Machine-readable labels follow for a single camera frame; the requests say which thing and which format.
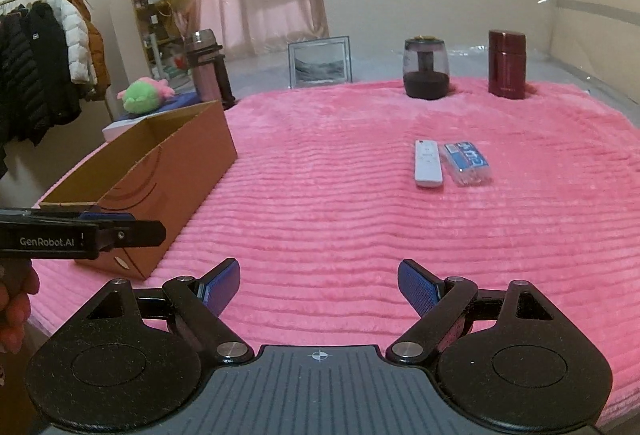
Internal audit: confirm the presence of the dark tumbler bottle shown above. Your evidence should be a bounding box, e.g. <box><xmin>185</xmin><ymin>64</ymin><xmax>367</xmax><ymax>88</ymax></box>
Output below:
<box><xmin>184</xmin><ymin>29</ymin><xmax>237</xmax><ymax>110</ymax></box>

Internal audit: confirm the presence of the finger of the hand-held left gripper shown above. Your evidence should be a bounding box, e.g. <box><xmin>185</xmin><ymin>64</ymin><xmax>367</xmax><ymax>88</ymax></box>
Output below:
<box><xmin>97</xmin><ymin>221</ymin><xmax>167</xmax><ymax>253</ymax></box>
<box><xmin>80</xmin><ymin>213</ymin><xmax>136</xmax><ymax>223</ymax></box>

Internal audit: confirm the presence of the brown cardboard box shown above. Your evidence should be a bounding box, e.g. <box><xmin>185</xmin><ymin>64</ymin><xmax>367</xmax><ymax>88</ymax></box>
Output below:
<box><xmin>39</xmin><ymin>101</ymin><xmax>238</xmax><ymax>281</ymax></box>

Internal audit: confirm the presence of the maroon thermos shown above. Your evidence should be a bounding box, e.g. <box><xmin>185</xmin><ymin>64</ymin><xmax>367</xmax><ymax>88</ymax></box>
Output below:
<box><xmin>487</xmin><ymin>30</ymin><xmax>528</xmax><ymax>100</ymax></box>

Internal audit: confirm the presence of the pink blanket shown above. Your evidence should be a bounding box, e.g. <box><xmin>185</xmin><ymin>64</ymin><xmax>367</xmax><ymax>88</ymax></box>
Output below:
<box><xmin>30</xmin><ymin>80</ymin><xmax>640</xmax><ymax>427</ymax></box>

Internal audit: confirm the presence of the clear plastic box blue label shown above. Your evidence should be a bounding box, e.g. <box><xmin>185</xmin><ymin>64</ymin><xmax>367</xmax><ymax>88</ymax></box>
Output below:
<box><xmin>444</xmin><ymin>141</ymin><xmax>494</xmax><ymax>187</ymax></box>

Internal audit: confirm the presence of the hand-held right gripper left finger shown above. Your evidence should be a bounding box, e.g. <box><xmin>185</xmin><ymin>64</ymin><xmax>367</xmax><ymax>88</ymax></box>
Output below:
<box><xmin>87</xmin><ymin>258</ymin><xmax>254</xmax><ymax>365</ymax></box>

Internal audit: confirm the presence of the glass jar with dark base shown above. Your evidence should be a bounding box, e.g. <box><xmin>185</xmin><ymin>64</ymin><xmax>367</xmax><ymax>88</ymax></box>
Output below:
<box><xmin>403</xmin><ymin>36</ymin><xmax>450</xmax><ymax>100</ymax></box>

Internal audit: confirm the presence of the white puffer jacket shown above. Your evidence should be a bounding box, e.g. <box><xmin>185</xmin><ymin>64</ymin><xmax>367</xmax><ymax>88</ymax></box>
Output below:
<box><xmin>47</xmin><ymin>0</ymin><xmax>99</xmax><ymax>86</ymax></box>

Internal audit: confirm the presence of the white remote control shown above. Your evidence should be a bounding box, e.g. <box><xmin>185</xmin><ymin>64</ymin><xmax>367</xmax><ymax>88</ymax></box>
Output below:
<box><xmin>414</xmin><ymin>140</ymin><xmax>445</xmax><ymax>188</ymax></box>

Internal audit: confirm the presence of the white box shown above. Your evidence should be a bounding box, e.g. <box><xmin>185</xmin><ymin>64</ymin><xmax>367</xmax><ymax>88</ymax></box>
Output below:
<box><xmin>102</xmin><ymin>120</ymin><xmax>137</xmax><ymax>144</ymax></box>

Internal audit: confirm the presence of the silver picture frame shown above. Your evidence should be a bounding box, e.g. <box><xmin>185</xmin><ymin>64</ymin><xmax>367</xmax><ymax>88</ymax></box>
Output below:
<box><xmin>287</xmin><ymin>35</ymin><xmax>354</xmax><ymax>90</ymax></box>

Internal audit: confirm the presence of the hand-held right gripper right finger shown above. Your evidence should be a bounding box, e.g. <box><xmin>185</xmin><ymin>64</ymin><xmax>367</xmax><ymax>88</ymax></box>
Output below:
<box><xmin>386</xmin><ymin>259</ymin><xmax>556</xmax><ymax>365</ymax></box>

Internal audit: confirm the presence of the brown jacket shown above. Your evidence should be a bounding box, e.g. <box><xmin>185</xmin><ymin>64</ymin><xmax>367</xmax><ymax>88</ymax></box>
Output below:
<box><xmin>62</xmin><ymin>0</ymin><xmax>112</xmax><ymax>98</ymax></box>

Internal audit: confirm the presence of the blue cloth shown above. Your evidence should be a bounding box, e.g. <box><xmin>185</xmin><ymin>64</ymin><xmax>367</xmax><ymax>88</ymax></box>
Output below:
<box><xmin>119</xmin><ymin>92</ymin><xmax>207</xmax><ymax>122</ymax></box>

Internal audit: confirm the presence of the person's left hand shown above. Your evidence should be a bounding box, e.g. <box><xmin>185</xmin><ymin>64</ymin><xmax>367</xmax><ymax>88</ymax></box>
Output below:
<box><xmin>0</xmin><ymin>260</ymin><xmax>41</xmax><ymax>356</ymax></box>

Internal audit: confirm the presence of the black puffer jacket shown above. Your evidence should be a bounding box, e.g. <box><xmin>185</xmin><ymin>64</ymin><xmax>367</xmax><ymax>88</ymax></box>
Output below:
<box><xmin>0</xmin><ymin>2</ymin><xmax>82</xmax><ymax>146</ymax></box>

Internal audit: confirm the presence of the green plush toy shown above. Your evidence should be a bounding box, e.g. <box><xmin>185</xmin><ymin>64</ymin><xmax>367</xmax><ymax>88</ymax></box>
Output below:
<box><xmin>118</xmin><ymin>77</ymin><xmax>177</xmax><ymax>114</ymax></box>

